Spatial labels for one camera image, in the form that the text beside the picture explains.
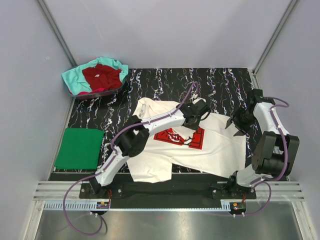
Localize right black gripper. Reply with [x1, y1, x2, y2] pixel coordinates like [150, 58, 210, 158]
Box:
[225, 107, 256, 137]

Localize white printed t-shirt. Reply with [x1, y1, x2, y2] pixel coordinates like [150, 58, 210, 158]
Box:
[126, 113, 247, 183]

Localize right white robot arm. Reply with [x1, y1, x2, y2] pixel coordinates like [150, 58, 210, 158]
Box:
[222, 88, 300, 199]

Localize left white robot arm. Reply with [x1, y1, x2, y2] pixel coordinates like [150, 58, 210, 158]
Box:
[89, 99, 210, 198]

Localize pink garment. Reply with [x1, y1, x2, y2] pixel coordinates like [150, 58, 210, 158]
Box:
[78, 88, 106, 96]

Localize dark laundry basket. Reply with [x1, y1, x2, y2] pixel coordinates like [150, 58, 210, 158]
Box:
[64, 72, 124, 100]

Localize red t-shirt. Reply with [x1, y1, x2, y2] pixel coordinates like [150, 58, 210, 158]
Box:
[82, 63, 122, 91]

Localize folded green t-shirt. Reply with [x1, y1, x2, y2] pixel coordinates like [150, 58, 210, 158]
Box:
[54, 128, 105, 170]

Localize teal t-shirt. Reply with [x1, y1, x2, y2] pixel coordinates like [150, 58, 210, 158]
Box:
[61, 57, 129, 96]

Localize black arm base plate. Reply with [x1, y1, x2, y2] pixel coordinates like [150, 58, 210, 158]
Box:
[48, 171, 257, 210]

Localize aluminium frame rail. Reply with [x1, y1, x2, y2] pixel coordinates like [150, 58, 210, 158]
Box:
[33, 181, 82, 201]

